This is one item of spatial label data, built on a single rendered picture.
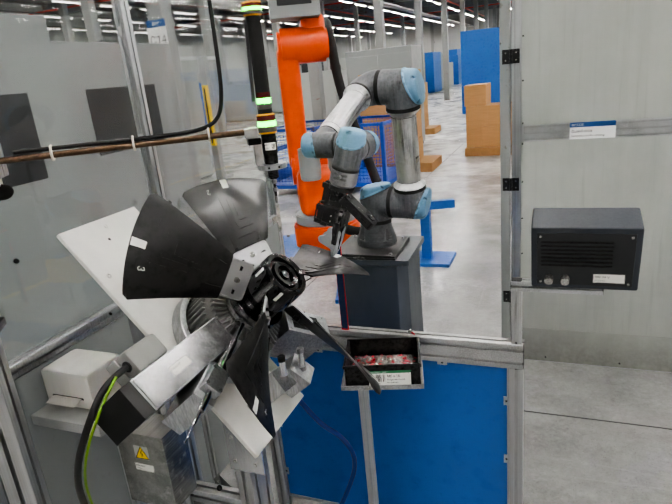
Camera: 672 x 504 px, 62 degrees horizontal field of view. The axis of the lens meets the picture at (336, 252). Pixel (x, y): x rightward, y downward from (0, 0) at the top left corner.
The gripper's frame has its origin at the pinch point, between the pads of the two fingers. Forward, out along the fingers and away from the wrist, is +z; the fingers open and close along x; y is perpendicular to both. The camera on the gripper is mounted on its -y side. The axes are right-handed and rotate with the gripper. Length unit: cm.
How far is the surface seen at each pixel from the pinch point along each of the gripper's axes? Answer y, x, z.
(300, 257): 7.9, 6.5, 1.8
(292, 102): 176, -349, 24
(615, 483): -113, -67, 87
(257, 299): 4.7, 37.7, 0.3
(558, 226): -54, -7, -24
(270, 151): 13.4, 23.9, -30.1
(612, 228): -66, -7, -27
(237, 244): 16.9, 27.4, -6.1
